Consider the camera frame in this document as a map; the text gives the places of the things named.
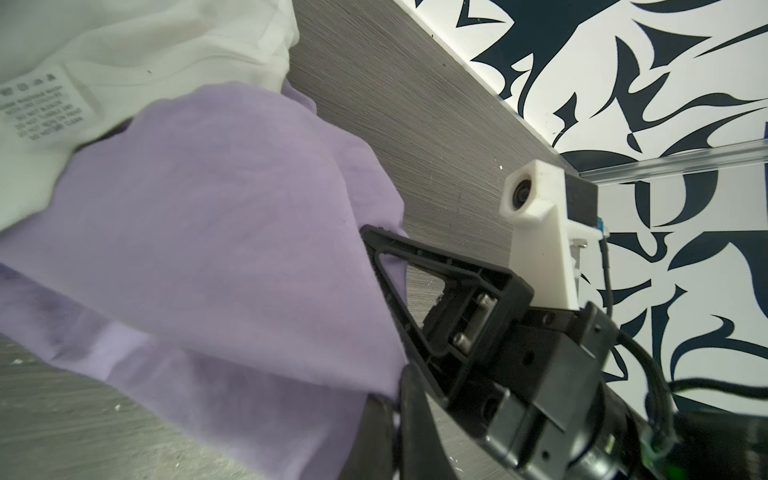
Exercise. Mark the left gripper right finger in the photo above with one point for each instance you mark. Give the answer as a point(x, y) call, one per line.
point(422, 455)

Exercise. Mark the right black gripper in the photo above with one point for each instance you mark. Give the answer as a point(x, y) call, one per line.
point(541, 408)

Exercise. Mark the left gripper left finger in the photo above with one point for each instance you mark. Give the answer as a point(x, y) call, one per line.
point(372, 455)

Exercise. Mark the purple cloth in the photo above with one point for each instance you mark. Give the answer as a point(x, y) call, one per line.
point(206, 261)

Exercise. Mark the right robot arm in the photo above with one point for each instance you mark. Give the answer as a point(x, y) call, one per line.
point(670, 444)

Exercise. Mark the white cloth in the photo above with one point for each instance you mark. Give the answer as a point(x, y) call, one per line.
point(71, 71)

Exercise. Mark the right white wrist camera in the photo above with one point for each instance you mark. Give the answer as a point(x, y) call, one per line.
point(553, 215)

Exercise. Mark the aluminium cage frame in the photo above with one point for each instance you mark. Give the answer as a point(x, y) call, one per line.
point(690, 162)

